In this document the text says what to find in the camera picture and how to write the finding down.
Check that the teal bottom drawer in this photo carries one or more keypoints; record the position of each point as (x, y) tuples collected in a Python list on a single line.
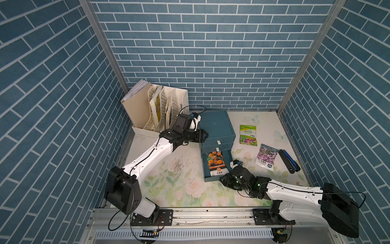
[(228, 159)]

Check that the black blue tool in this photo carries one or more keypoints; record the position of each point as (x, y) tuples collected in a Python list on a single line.
[(290, 164)]

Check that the beige folder with papers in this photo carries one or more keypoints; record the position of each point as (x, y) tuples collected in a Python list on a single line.
[(136, 103)]

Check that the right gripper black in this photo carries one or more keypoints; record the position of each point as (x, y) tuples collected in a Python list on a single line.
[(226, 181)]

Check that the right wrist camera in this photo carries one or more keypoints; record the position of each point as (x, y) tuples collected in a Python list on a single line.
[(236, 163)]

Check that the orange marigold seed bag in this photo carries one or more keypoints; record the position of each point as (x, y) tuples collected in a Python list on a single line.
[(216, 163)]

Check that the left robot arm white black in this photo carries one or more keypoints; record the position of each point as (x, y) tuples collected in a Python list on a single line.
[(123, 184)]

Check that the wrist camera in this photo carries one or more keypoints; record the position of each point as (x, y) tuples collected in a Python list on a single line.
[(236, 163), (195, 119)]

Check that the purple flower seed bag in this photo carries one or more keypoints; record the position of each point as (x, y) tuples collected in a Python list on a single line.
[(266, 157)]

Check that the green flower seed bag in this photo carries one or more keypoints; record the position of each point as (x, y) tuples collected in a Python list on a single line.
[(248, 135)]

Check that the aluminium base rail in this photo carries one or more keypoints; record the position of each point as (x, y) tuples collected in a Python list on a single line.
[(204, 225)]

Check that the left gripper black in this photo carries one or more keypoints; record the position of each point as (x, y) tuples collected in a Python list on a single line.
[(199, 137)]

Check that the teal drawer cabinet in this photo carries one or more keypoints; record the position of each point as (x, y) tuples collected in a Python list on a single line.
[(221, 134)]

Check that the yellow green booklet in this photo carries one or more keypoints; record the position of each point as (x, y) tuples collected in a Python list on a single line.
[(155, 105)]

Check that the cream mesh file organizer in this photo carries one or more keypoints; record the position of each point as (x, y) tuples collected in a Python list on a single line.
[(173, 101)]

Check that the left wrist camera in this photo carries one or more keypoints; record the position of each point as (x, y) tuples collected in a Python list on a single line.
[(195, 119)]

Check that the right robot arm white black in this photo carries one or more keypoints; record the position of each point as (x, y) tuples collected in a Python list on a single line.
[(326, 205)]

